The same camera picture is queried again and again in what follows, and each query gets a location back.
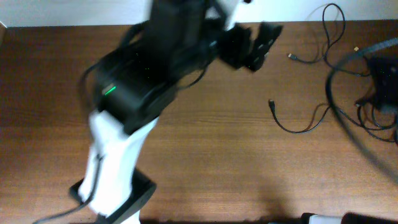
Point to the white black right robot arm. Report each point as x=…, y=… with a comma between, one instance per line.
x=350, y=217

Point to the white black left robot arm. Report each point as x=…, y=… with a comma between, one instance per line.
x=126, y=91

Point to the left wooden side panel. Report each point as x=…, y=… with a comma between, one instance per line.
x=3, y=30

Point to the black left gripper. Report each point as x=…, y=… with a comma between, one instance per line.
x=237, y=47

